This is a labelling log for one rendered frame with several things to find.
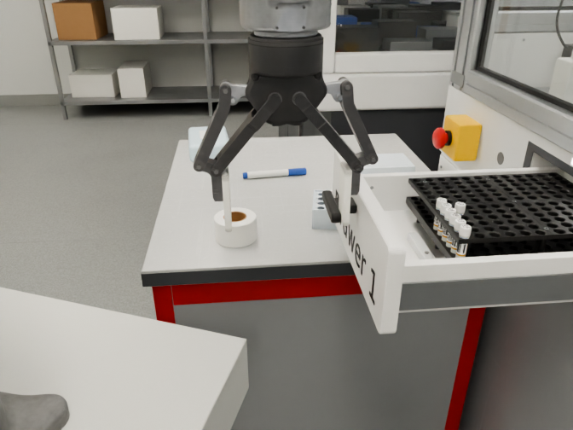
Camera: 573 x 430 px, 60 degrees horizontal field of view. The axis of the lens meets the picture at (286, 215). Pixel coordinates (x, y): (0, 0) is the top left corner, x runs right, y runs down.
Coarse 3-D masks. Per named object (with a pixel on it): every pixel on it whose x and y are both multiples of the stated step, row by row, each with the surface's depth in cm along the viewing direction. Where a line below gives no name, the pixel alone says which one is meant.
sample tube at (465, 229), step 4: (464, 224) 56; (460, 228) 55; (464, 228) 55; (468, 228) 55; (460, 232) 55; (464, 232) 55; (468, 232) 55; (460, 236) 56; (464, 236) 57; (468, 236) 55; (460, 244) 56; (464, 244) 56; (460, 248) 56; (464, 248) 56; (456, 252) 57; (460, 252) 56; (464, 252) 56; (456, 256) 57; (460, 256) 57; (464, 256) 57
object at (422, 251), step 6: (408, 234) 67; (414, 234) 67; (408, 240) 67; (414, 240) 66; (420, 240) 66; (414, 246) 65; (420, 246) 64; (426, 246) 64; (420, 252) 63; (426, 252) 63; (420, 258) 63; (426, 258) 62; (432, 258) 62
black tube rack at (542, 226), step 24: (456, 192) 67; (480, 192) 67; (504, 192) 67; (528, 192) 67; (552, 192) 67; (432, 216) 67; (480, 216) 60; (504, 216) 61; (528, 216) 60; (552, 216) 60; (432, 240) 63; (480, 240) 56; (504, 240) 56; (528, 240) 56; (552, 240) 62
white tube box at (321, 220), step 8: (320, 192) 92; (320, 200) 89; (312, 208) 85; (320, 208) 87; (312, 216) 85; (320, 216) 85; (328, 216) 85; (312, 224) 86; (320, 224) 86; (328, 224) 86
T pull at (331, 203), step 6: (324, 192) 64; (330, 192) 64; (324, 198) 63; (330, 198) 62; (336, 198) 62; (324, 204) 63; (330, 204) 61; (336, 204) 61; (354, 204) 61; (330, 210) 59; (336, 210) 59; (354, 210) 61; (330, 216) 59; (336, 216) 58; (336, 222) 59
